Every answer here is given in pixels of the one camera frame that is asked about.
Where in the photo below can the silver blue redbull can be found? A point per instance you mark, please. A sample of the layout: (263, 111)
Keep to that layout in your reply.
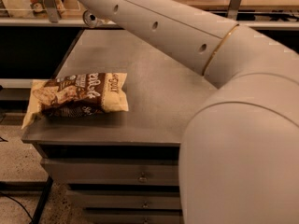
(91, 21)

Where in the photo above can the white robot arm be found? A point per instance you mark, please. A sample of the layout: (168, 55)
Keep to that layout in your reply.
(239, 156)

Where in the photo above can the grey drawer cabinet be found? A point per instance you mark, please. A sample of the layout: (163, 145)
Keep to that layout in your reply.
(122, 167)

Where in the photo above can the brown cream chip bag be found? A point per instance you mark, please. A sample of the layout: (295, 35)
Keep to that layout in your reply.
(76, 96)

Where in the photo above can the metal railing with posts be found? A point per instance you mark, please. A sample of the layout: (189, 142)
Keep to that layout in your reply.
(247, 11)

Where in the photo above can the cream orange bag behind railing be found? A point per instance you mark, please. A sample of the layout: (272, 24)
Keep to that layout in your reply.
(26, 8)

